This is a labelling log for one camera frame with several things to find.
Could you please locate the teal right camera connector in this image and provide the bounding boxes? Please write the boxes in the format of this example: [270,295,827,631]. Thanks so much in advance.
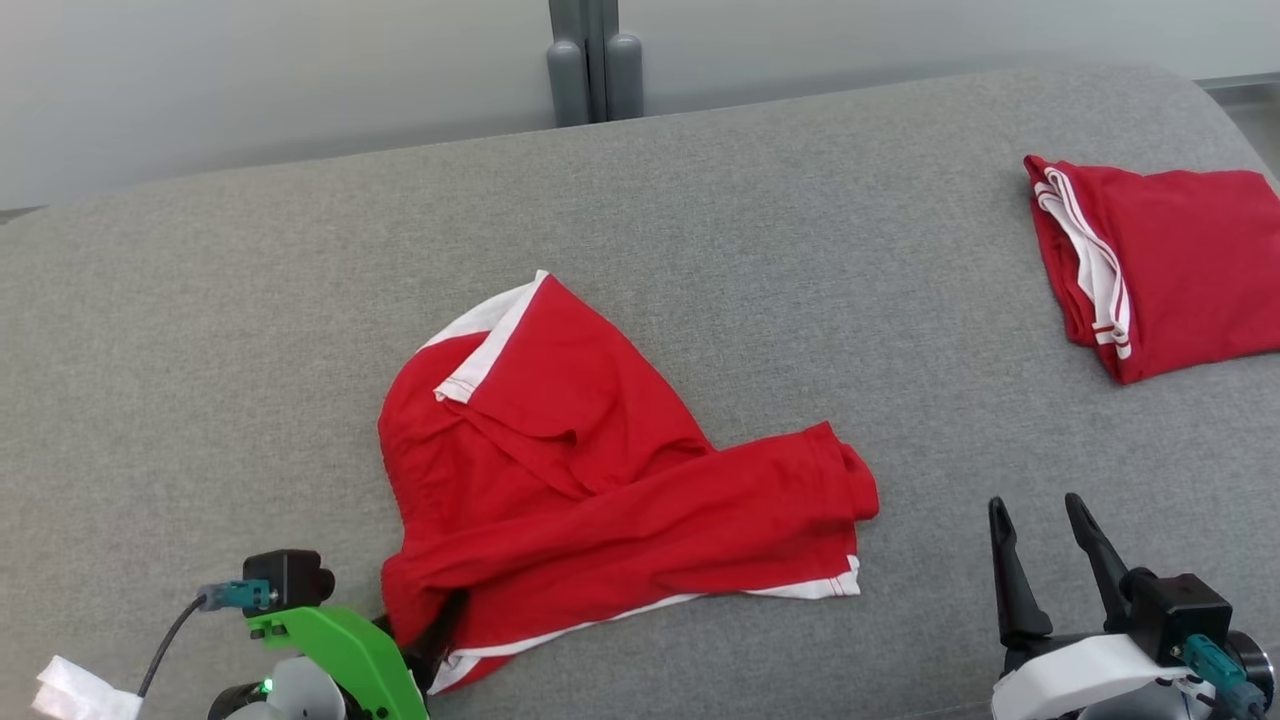
[1183,633,1267,718]

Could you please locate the grey upright post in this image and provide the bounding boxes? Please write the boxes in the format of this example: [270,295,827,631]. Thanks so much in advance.
[546,0,645,129]

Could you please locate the teal camera connector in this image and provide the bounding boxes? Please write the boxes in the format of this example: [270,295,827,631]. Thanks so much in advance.
[1183,633,1267,718]
[196,580,274,614]

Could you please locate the red shorts white trim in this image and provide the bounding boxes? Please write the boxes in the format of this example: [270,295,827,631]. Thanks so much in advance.
[377,269,882,697]

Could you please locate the teal left camera connector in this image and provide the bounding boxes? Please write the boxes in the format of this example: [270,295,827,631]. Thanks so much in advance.
[196,580,274,614]

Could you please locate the white left cable label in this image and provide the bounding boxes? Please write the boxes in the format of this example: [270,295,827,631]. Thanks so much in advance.
[32,655,144,720]

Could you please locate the thin black left camera cable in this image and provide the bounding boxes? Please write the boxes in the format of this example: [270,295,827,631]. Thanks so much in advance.
[135,597,207,699]

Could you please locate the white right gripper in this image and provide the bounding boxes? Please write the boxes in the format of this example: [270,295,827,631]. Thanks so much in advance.
[987,492,1217,720]

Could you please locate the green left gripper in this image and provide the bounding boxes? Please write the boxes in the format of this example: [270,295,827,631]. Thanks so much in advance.
[245,590,468,720]

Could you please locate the red basketball jersey white sleeves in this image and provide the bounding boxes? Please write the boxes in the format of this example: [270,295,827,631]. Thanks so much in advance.
[1023,154,1280,387]

